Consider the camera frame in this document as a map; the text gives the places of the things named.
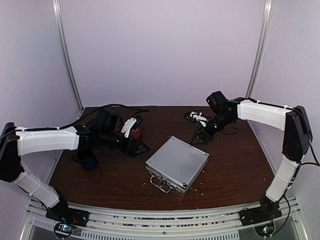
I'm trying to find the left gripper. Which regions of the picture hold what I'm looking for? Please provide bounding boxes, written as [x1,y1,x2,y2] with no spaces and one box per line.
[100,130,151,159]

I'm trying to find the aluminium front rail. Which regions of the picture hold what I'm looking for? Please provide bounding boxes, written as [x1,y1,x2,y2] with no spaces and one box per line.
[18,197,310,240]

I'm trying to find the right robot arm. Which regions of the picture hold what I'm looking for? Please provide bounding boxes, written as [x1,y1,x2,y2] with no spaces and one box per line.
[183,91,313,221]

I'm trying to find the red floral plate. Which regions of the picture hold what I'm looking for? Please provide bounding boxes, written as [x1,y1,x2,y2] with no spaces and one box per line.
[114,124,142,141]

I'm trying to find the aluminium frame post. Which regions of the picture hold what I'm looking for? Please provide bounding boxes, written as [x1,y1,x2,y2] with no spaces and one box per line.
[245,0,273,98]
[52,0,84,112]

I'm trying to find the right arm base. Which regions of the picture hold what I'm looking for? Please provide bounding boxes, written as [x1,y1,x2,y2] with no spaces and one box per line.
[238,196,282,238]

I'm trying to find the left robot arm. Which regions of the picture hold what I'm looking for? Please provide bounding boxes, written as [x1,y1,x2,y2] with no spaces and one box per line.
[0,122,150,222]

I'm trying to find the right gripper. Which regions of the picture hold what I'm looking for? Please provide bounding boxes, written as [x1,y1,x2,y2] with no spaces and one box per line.
[189,112,234,146]

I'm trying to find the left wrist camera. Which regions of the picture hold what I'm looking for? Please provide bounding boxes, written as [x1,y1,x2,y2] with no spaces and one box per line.
[94,106,145,138]

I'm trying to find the left aluminium frame post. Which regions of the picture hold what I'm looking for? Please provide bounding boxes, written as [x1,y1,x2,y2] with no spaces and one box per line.
[52,0,84,112]

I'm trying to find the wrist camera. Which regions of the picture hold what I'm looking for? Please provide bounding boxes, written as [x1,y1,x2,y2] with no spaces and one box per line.
[184,91,230,130]
[94,106,145,138]

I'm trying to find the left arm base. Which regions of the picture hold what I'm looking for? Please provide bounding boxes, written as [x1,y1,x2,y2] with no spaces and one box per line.
[41,200,90,240]

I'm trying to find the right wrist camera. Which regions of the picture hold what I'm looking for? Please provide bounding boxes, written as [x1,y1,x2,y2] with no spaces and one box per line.
[184,91,230,130]

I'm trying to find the dark blue mug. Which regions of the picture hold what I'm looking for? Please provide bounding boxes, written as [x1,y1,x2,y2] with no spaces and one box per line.
[71,149,98,171]

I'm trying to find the right aluminium frame post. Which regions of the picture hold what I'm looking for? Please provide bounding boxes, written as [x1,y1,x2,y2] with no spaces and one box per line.
[245,0,273,98]

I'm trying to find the aluminium poker case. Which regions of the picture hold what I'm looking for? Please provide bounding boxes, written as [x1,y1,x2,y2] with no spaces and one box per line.
[145,136,210,194]

